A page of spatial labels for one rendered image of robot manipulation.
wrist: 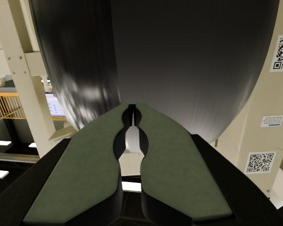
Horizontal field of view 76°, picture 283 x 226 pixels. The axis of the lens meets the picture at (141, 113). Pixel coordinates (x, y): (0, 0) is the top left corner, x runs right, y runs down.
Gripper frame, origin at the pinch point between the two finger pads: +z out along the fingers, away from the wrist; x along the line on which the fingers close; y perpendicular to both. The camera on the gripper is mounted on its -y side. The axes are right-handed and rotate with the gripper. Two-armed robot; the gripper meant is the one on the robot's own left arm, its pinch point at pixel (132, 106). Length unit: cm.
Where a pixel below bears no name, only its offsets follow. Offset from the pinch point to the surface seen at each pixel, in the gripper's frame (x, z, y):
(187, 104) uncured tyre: 6.4, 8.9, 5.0
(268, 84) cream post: 29.8, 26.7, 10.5
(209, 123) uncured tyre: 10.1, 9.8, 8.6
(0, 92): -520, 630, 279
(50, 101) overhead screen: -194, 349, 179
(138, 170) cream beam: -1, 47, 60
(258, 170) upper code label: 34, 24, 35
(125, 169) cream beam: -7, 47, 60
